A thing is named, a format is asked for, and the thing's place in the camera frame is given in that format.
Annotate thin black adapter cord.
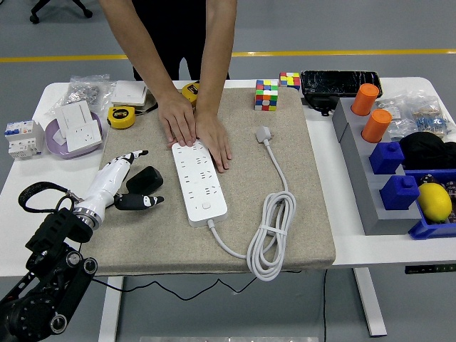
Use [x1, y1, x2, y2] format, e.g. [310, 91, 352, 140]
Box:
[90, 272, 261, 301]

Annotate white switch panel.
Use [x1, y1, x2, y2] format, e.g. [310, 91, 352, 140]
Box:
[53, 100, 95, 140]

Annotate black hanging cable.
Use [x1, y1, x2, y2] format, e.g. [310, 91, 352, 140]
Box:
[322, 269, 328, 342]

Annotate black desk control panel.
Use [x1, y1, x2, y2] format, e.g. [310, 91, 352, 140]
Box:
[404, 264, 456, 275]

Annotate yellow lemon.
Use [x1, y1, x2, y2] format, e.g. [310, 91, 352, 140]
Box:
[416, 182, 453, 224]

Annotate person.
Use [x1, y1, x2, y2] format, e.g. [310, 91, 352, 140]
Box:
[131, 0, 232, 81]

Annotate grey-brown fabric mat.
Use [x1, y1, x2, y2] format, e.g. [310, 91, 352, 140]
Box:
[81, 87, 336, 277]

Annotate small colourful puzzle cube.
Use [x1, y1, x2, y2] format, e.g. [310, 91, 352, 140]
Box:
[279, 71, 302, 92]

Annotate clear bag blue resistors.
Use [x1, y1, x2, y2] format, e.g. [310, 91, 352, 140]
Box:
[409, 103, 456, 140]

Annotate small black device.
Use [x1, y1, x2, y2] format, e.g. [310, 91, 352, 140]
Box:
[302, 93, 339, 118]

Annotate white blue circuit breaker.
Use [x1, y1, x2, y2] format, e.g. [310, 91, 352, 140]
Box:
[4, 119, 46, 160]

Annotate blue plastic bin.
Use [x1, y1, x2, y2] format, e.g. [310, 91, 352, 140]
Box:
[404, 167, 456, 240]

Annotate white power strip cable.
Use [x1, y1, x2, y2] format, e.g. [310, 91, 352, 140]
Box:
[207, 125, 297, 282]

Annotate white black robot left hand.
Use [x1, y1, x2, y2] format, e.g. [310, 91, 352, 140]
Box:
[76, 149, 165, 219]

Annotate blue block with knob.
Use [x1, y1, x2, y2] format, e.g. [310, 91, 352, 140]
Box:
[379, 174, 420, 212]
[368, 141, 405, 175]

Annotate yellow tape measure black strap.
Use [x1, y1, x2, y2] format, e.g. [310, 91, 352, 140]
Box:
[106, 101, 160, 130]

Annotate orange cylinder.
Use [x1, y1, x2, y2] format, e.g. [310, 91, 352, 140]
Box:
[351, 83, 380, 117]
[361, 108, 393, 143]

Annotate grey block holder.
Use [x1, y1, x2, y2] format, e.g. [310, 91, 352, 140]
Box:
[331, 96, 423, 237]

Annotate clear bag small parts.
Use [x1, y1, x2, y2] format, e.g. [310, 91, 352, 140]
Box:
[375, 90, 418, 142]

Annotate person's right hand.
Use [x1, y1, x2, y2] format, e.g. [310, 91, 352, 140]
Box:
[157, 93, 197, 147]

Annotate white table leg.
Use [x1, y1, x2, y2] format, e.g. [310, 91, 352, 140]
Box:
[352, 266, 388, 338]
[98, 276, 125, 342]

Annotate black office chair base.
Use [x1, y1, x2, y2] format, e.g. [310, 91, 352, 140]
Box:
[29, 0, 94, 25]

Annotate white wall switch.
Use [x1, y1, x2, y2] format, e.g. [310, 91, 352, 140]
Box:
[110, 80, 150, 108]

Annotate black wrapped tray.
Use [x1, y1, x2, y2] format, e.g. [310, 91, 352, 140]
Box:
[300, 69, 384, 99]

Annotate white power strip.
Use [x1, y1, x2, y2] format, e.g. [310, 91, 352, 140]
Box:
[171, 140, 229, 229]

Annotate white socket panel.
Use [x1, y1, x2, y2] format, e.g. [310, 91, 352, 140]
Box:
[66, 120, 103, 152]

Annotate black plug adapter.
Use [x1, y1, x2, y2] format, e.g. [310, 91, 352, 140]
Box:
[125, 165, 165, 195]

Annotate person's left hand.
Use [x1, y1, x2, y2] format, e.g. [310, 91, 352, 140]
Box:
[194, 110, 233, 175]

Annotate large colourful puzzle cube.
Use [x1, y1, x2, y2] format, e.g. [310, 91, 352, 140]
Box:
[254, 78, 279, 112]

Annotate purple plate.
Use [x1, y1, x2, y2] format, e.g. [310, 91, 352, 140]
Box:
[44, 110, 105, 160]

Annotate black cloth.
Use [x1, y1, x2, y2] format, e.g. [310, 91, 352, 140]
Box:
[398, 132, 456, 171]

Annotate clear bag metal screws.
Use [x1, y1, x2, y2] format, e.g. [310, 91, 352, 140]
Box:
[44, 73, 117, 117]

